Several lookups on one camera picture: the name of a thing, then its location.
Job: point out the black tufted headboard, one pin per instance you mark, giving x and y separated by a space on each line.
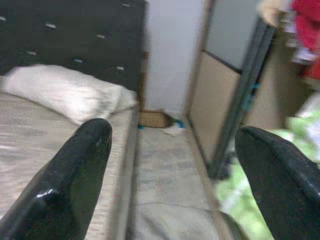
75 37

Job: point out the tan brown box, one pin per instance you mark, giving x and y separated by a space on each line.
152 118

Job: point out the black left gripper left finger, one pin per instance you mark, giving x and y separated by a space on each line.
55 195

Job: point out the light green ruffled dress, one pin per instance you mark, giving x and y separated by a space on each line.
297 125

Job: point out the white quilted mattress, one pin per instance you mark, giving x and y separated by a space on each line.
25 140

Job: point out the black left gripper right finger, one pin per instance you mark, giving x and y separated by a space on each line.
287 195

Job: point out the black-framed sliding wardrobe door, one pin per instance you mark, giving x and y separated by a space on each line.
212 100

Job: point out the small blue scrap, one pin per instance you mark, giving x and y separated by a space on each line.
141 127
178 123

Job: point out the white pillow with print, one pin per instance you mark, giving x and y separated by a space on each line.
62 87

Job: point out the red hanging garment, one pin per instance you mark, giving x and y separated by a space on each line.
307 37

